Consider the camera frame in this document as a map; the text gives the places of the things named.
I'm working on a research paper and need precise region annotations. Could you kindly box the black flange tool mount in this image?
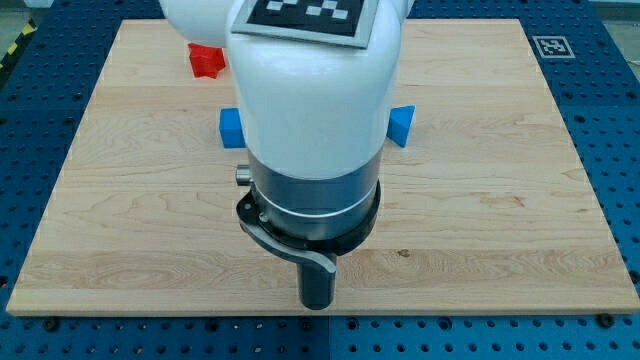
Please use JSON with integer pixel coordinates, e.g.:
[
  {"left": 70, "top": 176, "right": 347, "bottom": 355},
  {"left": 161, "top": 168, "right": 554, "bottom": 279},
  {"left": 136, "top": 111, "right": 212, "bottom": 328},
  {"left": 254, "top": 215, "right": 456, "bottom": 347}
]
[{"left": 236, "top": 182, "right": 381, "bottom": 274}]

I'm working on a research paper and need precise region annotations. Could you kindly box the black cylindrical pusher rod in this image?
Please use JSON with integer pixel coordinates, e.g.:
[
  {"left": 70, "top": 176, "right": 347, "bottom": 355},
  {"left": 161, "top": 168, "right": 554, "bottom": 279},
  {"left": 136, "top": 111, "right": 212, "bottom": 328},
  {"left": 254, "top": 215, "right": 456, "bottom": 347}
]
[{"left": 297, "top": 264, "right": 336, "bottom": 310}]

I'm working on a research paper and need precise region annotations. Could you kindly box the fiducial marker on arm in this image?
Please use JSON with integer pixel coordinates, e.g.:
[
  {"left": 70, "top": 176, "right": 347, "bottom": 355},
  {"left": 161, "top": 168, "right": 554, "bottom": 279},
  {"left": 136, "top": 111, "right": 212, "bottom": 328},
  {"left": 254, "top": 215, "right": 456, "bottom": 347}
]
[{"left": 231, "top": 0, "right": 378, "bottom": 49}]

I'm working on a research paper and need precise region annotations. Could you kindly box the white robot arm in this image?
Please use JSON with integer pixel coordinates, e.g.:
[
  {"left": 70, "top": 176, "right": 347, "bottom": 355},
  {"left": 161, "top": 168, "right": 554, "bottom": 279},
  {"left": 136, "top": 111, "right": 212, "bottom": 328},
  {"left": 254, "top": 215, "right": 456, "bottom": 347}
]
[{"left": 160, "top": 0, "right": 412, "bottom": 310}]

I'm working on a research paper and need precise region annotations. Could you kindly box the blue triangle block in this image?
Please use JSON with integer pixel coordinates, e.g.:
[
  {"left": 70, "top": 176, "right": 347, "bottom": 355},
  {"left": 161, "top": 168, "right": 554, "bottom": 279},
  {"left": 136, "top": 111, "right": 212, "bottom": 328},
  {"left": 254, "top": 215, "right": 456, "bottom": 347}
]
[{"left": 386, "top": 105, "right": 416, "bottom": 148}]

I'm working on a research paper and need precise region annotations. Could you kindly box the blue cube block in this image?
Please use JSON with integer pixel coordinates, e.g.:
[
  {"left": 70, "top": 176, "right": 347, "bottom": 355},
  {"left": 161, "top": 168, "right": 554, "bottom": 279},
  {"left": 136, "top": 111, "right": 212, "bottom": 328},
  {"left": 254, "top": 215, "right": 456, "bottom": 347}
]
[{"left": 219, "top": 108, "right": 246, "bottom": 149}]

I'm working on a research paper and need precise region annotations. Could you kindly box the light wooden board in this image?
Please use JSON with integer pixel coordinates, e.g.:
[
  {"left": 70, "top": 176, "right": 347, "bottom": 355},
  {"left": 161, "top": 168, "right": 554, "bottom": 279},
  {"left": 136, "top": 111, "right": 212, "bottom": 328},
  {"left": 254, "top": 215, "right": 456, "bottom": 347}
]
[{"left": 7, "top": 19, "right": 639, "bottom": 317}]

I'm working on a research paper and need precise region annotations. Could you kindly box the fiducial marker on table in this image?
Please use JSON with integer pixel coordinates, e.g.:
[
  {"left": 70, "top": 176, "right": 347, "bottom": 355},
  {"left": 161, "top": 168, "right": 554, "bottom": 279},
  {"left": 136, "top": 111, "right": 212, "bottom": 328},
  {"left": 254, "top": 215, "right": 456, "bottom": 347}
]
[{"left": 532, "top": 35, "right": 575, "bottom": 59}]

